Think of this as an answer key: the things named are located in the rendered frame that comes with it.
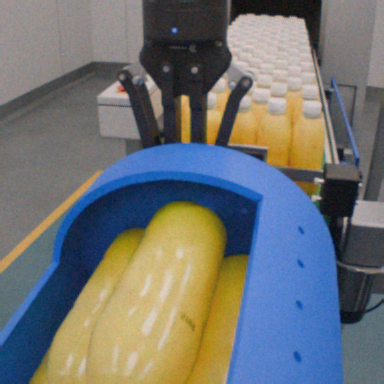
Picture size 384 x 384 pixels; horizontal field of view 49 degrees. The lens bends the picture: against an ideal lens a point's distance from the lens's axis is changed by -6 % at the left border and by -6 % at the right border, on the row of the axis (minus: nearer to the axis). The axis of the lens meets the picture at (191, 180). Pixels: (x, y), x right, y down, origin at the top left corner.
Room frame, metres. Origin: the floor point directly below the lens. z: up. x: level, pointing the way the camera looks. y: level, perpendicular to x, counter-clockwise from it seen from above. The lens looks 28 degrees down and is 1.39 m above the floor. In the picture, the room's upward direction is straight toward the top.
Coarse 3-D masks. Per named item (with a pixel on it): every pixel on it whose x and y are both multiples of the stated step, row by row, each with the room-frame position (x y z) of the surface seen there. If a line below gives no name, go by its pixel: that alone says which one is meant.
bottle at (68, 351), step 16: (128, 240) 0.34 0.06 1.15; (112, 256) 0.32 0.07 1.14; (128, 256) 0.31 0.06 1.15; (96, 272) 0.30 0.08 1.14; (112, 272) 0.29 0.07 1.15; (96, 288) 0.27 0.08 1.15; (112, 288) 0.27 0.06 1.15; (80, 304) 0.26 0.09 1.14; (96, 304) 0.25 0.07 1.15; (64, 320) 0.24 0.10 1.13; (80, 320) 0.23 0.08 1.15; (96, 320) 0.23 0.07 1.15; (64, 336) 0.22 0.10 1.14; (80, 336) 0.22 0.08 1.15; (64, 352) 0.21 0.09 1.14; (80, 352) 0.21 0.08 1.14; (48, 368) 0.20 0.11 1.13; (64, 368) 0.19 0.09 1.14; (80, 368) 0.19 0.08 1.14
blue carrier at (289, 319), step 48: (192, 144) 0.37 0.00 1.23; (96, 192) 0.33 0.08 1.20; (144, 192) 0.38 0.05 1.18; (192, 192) 0.37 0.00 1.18; (240, 192) 0.30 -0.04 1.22; (288, 192) 0.32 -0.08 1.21; (96, 240) 0.39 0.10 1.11; (240, 240) 0.35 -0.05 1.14; (288, 240) 0.26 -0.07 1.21; (48, 288) 0.31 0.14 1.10; (288, 288) 0.21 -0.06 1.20; (336, 288) 0.27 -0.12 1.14; (0, 336) 0.24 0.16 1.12; (48, 336) 0.29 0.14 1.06; (240, 336) 0.15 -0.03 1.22; (288, 336) 0.17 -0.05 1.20; (336, 336) 0.21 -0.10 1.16
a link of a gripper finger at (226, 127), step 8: (248, 72) 0.39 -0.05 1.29; (240, 80) 0.38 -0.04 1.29; (248, 80) 0.37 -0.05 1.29; (240, 88) 0.38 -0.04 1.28; (248, 88) 0.37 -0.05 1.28; (232, 96) 0.38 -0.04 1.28; (240, 96) 0.38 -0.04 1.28; (232, 104) 0.38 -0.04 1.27; (224, 112) 0.38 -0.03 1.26; (232, 112) 0.38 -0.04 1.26; (224, 120) 0.38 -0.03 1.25; (232, 120) 0.38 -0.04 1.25; (224, 128) 0.38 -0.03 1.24; (232, 128) 0.38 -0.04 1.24; (216, 136) 0.38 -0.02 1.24; (224, 136) 0.38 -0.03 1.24; (216, 144) 0.38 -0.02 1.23; (224, 144) 0.38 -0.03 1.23
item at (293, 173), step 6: (276, 168) 0.83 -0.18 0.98; (282, 168) 0.83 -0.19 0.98; (288, 168) 0.83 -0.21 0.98; (294, 168) 0.83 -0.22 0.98; (300, 168) 0.83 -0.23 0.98; (306, 168) 0.83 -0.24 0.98; (288, 174) 0.83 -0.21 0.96; (294, 174) 0.83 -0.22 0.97; (300, 174) 0.82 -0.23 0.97; (306, 174) 0.82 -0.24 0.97; (312, 174) 0.82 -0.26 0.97; (318, 174) 0.81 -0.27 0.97; (294, 180) 0.82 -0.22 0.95; (300, 180) 0.82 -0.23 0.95; (306, 180) 0.82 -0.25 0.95; (312, 180) 0.82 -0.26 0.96
